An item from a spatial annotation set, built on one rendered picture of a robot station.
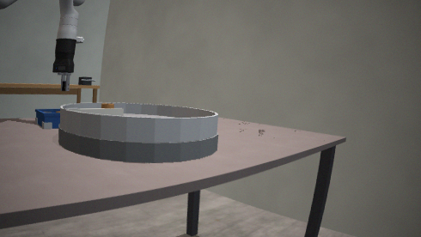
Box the grey round turntable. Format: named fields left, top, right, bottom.
left=58, top=103, right=218, bottom=163

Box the blue crate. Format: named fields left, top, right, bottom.
left=35, top=109, right=60, bottom=129

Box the bronze bushing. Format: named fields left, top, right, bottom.
left=101, top=103, right=114, bottom=108

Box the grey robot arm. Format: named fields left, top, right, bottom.
left=0, top=0, right=85, bottom=26

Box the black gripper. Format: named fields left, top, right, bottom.
left=52, top=25, right=83, bottom=91

